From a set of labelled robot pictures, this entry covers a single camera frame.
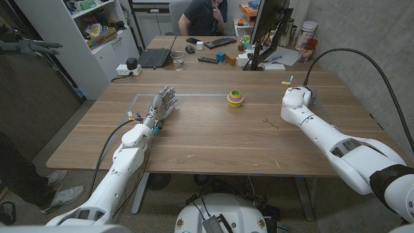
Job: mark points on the black monitor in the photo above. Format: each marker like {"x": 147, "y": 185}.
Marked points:
{"x": 268, "y": 16}

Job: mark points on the small brass wrench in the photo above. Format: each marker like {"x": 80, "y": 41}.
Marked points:
{"x": 270, "y": 123}

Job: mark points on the orange wooden block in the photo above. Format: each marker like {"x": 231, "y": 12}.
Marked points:
{"x": 231, "y": 59}

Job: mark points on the black round fan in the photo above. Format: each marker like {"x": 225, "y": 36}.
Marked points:
{"x": 159, "y": 181}

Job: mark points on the green object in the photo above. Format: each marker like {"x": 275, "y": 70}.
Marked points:
{"x": 246, "y": 41}

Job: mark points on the black laptop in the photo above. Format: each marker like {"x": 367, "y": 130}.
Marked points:
{"x": 154, "y": 57}

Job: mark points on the cardboard box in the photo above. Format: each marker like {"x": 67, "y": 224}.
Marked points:
{"x": 103, "y": 38}

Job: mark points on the white power strip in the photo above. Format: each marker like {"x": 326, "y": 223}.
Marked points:
{"x": 123, "y": 69}

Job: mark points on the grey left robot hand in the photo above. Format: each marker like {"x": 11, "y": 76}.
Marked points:
{"x": 159, "y": 106}

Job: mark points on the blue pen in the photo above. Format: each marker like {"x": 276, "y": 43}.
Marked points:
{"x": 274, "y": 58}

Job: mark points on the grey gloved person hand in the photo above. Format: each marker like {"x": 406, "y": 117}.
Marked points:
{"x": 29, "y": 47}

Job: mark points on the black phone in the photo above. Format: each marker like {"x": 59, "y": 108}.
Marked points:
{"x": 193, "y": 40}

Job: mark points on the small white cube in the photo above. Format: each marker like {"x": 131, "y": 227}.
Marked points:
{"x": 199, "y": 45}

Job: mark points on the black keyboard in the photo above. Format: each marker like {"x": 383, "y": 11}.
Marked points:
{"x": 220, "y": 42}

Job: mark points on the flat white box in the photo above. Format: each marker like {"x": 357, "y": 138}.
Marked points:
{"x": 275, "y": 67}

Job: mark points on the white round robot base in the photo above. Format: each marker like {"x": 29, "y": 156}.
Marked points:
{"x": 233, "y": 210}

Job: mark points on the colourful stacked cups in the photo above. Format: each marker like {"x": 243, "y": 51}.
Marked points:
{"x": 235, "y": 98}

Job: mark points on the white canister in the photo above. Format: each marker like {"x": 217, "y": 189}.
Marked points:
{"x": 305, "y": 34}

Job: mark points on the small white shelf unit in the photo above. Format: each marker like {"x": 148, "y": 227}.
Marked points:
{"x": 241, "y": 30}

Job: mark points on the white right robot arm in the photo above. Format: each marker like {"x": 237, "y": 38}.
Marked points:
{"x": 323, "y": 132}

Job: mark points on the grey heat sink module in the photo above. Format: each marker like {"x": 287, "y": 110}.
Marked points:
{"x": 213, "y": 225}

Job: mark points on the white paper sheet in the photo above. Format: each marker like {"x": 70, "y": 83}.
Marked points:
{"x": 286, "y": 56}

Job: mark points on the clear drinking glass with water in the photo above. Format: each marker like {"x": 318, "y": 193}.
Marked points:
{"x": 177, "y": 61}

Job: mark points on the seated person in dark shirt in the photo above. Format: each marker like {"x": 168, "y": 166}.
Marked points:
{"x": 202, "y": 19}

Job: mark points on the black power adapter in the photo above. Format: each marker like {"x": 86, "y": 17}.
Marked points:
{"x": 131, "y": 63}

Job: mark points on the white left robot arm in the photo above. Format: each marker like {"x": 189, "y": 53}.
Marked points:
{"x": 121, "y": 161}

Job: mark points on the black computer mouse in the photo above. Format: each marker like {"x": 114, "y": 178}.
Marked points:
{"x": 190, "y": 49}

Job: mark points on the green box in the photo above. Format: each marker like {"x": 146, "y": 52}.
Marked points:
{"x": 88, "y": 4}

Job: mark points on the standing person with grey shoes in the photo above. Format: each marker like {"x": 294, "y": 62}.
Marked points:
{"x": 19, "y": 181}

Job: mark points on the orange box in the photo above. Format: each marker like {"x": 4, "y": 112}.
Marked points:
{"x": 247, "y": 11}

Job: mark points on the black remote control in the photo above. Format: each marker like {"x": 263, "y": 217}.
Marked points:
{"x": 208, "y": 59}

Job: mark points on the grey office chair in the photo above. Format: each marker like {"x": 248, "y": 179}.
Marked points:
{"x": 177, "y": 13}

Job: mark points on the blue cube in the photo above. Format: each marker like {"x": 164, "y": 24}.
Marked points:
{"x": 221, "y": 57}

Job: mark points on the black monitor stand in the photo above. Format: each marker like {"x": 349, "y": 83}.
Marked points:
{"x": 257, "y": 58}

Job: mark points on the white shelf cabinet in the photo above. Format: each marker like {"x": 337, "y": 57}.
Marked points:
{"x": 81, "y": 64}

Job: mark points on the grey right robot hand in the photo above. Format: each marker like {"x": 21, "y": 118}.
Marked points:
{"x": 313, "y": 95}

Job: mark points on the grey table leg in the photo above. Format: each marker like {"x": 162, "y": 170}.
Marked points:
{"x": 140, "y": 194}
{"x": 304, "y": 197}

